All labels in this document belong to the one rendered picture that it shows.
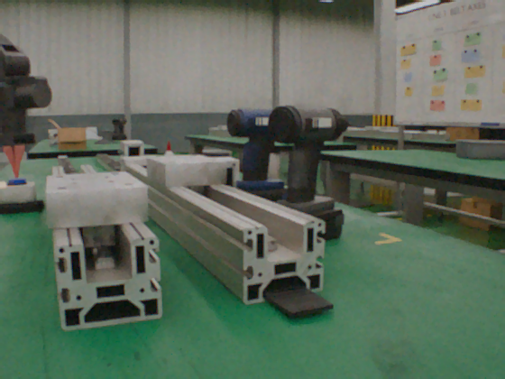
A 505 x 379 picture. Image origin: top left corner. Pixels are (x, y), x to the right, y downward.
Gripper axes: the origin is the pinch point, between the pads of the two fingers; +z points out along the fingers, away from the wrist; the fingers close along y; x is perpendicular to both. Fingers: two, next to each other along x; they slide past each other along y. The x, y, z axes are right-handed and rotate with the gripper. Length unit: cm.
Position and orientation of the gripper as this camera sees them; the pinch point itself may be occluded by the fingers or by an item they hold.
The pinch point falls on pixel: (16, 174)
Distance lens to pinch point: 112.2
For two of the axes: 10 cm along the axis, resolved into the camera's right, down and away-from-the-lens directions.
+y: 9.2, -0.7, 4.0
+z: 0.1, 9.9, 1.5
